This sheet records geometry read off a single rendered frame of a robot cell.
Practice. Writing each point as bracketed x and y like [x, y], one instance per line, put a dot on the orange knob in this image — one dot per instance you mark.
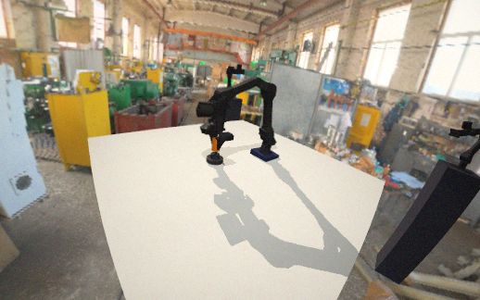
[214, 145]

